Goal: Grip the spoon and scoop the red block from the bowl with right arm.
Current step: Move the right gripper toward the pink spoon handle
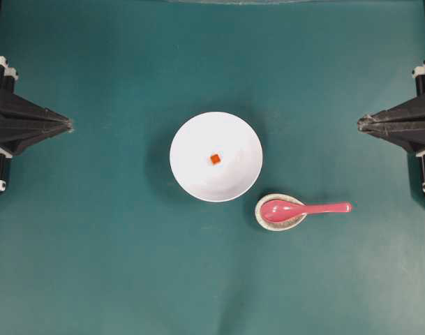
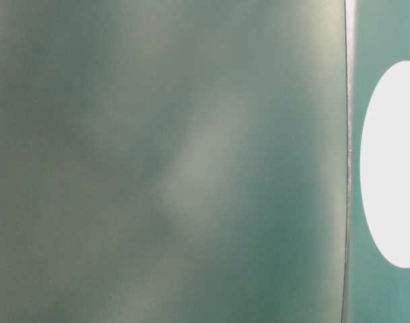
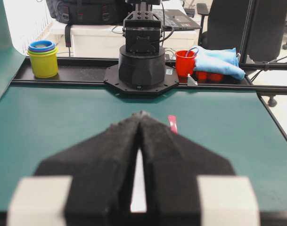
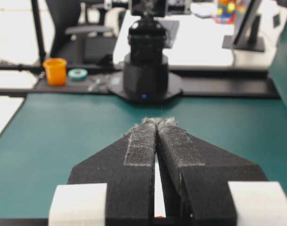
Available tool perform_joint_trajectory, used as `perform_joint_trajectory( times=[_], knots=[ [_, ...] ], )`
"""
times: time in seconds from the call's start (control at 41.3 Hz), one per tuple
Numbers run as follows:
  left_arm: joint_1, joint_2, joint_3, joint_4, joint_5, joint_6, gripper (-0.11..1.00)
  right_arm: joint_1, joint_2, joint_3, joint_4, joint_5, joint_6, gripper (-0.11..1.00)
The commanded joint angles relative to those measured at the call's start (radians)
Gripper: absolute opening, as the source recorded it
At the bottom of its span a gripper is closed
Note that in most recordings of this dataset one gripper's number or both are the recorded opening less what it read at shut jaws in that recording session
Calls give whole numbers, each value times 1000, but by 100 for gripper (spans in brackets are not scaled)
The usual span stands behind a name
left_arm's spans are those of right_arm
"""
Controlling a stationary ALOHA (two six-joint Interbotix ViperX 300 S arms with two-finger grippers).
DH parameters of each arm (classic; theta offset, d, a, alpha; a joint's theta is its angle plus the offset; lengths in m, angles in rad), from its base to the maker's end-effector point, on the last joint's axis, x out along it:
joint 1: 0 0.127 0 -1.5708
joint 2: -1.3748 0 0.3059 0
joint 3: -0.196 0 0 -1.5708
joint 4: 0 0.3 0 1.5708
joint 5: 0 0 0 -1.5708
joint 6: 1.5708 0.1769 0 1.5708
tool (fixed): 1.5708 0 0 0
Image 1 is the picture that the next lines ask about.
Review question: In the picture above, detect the white round bowl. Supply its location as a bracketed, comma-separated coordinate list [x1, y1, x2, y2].
[169, 112, 263, 202]

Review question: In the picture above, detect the small red block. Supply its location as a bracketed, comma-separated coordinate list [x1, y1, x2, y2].
[210, 154, 221, 165]

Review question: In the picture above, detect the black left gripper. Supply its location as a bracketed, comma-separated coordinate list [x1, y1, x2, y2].
[0, 56, 73, 196]

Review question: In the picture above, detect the speckled ceramic spoon rest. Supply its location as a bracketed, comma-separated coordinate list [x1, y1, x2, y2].
[254, 193, 306, 232]

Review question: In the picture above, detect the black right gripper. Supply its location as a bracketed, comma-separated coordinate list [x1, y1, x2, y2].
[357, 60, 425, 195]

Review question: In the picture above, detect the pink plastic spoon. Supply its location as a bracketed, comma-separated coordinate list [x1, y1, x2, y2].
[261, 200, 352, 223]

